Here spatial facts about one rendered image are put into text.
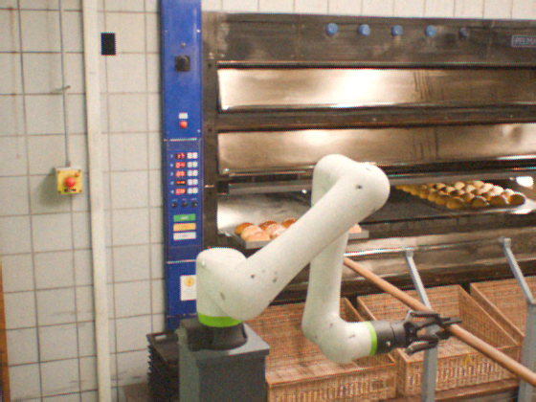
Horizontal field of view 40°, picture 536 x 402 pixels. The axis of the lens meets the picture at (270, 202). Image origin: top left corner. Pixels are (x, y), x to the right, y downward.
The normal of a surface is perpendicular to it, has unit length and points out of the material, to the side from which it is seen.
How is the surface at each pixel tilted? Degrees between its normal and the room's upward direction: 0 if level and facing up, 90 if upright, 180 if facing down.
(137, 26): 90
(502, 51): 91
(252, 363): 90
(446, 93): 70
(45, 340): 90
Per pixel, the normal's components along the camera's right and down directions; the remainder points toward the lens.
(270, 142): 0.32, -0.14
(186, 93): 0.34, 0.21
